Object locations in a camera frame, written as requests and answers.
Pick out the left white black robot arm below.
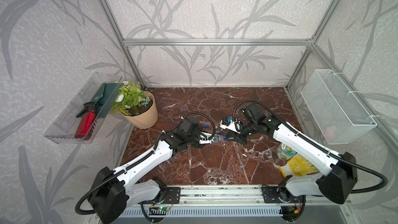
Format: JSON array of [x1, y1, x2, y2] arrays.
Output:
[[75, 116, 214, 224]]

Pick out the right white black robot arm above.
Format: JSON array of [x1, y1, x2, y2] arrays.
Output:
[[220, 101, 358, 204]]

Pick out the terracotta pot with green plant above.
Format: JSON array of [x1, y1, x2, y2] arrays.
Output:
[[111, 81, 158, 130]]

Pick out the yellow work glove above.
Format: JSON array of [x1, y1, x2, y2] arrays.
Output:
[[279, 154, 320, 177]]

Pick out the red spray bottle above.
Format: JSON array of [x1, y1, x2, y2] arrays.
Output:
[[74, 102, 101, 141]]

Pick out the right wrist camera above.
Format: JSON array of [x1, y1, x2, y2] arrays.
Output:
[[220, 117, 242, 133]]

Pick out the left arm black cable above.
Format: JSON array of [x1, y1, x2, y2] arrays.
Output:
[[74, 111, 217, 215]]

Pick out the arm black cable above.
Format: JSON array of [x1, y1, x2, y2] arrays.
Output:
[[74, 111, 217, 215], [232, 99, 389, 194]]

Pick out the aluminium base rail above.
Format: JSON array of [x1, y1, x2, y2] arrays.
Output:
[[121, 180, 334, 207]]

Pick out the white wire mesh basket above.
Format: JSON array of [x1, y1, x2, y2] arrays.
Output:
[[301, 69, 377, 145]]

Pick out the clear plastic wall bin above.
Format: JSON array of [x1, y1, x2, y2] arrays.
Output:
[[44, 73, 123, 144]]

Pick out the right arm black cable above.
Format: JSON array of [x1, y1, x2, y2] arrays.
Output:
[[232, 99, 389, 194]]

